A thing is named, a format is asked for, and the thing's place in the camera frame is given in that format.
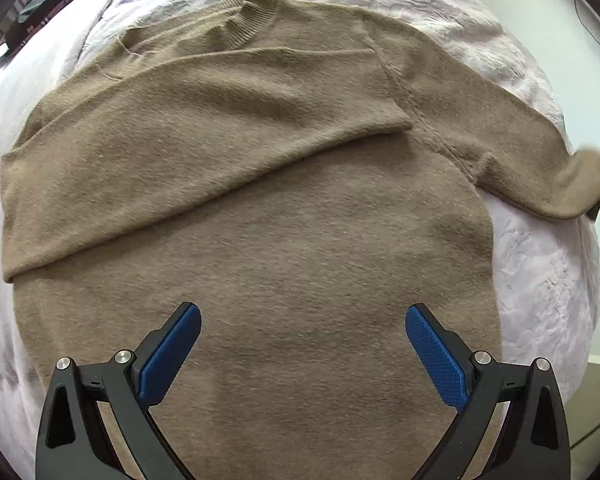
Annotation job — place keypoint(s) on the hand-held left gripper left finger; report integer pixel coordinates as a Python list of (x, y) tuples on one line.
[(167, 355)]

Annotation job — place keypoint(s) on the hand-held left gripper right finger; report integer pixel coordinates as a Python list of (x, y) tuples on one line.
[(437, 355)]

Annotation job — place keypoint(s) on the brown knit sweater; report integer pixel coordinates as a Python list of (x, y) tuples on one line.
[(260, 210)]

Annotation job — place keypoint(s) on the lilac embossed fleece blanket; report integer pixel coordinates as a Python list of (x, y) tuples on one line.
[(535, 270)]

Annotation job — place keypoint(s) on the dark cloth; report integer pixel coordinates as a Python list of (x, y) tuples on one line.
[(35, 10)]

